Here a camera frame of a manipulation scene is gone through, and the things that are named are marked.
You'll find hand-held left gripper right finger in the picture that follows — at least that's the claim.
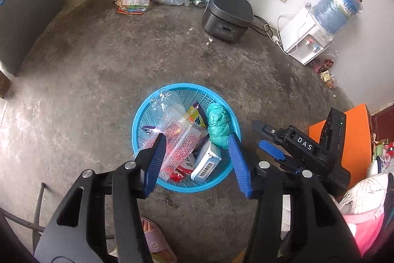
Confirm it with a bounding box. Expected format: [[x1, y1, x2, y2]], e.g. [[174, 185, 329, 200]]
[[227, 133, 362, 263]]

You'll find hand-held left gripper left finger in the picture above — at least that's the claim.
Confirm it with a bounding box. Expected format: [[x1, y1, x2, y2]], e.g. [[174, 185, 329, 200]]
[[34, 133, 167, 263]]

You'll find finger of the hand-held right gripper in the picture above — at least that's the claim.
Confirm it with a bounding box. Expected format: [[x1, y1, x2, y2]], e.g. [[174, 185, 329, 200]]
[[259, 140, 297, 173], [252, 121, 297, 146]]

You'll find red white snack bag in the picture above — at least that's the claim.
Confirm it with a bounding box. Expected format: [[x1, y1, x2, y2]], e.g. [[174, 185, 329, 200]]
[[169, 155, 197, 183]]

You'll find clear red printed wrapper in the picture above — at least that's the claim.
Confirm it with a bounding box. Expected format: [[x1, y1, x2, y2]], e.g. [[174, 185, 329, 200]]
[[132, 115, 207, 180]]

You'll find white carton box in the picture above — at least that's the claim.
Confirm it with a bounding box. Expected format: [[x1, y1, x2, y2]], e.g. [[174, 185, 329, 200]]
[[191, 140, 222, 183]]

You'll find blue mesh plastic basket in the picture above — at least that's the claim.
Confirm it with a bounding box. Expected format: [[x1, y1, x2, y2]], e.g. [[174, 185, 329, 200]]
[[132, 83, 241, 193]]

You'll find green plastic bag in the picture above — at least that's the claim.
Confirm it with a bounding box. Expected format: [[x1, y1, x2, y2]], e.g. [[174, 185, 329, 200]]
[[206, 103, 231, 149]]

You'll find clear plastic bottle blue label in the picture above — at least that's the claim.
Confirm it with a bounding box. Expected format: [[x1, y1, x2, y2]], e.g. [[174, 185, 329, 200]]
[[149, 90, 187, 134]]

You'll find purple yellow snack packet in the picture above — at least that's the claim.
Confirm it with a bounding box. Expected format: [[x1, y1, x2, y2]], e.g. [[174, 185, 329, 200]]
[[185, 102, 207, 128]]

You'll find orange stool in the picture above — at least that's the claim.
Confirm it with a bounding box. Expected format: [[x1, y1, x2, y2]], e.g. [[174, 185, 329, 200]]
[[309, 103, 373, 190]]

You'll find white mesh cloth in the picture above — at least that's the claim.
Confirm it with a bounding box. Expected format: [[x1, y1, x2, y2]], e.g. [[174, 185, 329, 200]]
[[339, 174, 388, 214]]

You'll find pink cloth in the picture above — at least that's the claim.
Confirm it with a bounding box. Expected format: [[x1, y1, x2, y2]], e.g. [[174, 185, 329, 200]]
[[342, 198, 388, 256]]

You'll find pile of snack wrappers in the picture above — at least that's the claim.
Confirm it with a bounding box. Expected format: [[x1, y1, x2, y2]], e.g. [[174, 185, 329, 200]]
[[311, 58, 338, 89]]

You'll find pink slipper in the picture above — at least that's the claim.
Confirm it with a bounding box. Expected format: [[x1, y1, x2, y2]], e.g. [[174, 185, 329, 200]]
[[140, 217, 178, 263]]

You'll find white water dispenser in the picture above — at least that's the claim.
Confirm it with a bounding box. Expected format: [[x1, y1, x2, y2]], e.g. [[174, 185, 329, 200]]
[[279, 6, 334, 66]]

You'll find dark grey rice cooker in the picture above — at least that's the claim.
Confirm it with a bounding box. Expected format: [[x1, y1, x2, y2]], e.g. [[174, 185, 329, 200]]
[[201, 0, 255, 43]]

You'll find blue water jug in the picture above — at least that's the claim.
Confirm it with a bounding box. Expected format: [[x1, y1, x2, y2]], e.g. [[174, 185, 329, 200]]
[[312, 0, 364, 35]]

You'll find grey cabinet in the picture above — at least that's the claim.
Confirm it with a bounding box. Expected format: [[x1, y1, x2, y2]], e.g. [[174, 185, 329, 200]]
[[0, 0, 64, 77]]

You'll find white power cable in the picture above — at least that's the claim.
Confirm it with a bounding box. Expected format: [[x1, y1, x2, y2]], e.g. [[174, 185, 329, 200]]
[[271, 14, 297, 49]]

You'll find black power cable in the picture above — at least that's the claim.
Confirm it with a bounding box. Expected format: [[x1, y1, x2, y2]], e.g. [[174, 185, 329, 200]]
[[249, 15, 279, 35]]

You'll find metal stool frame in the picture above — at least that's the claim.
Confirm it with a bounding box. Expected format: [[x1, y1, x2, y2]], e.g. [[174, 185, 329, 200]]
[[0, 183, 47, 251]]

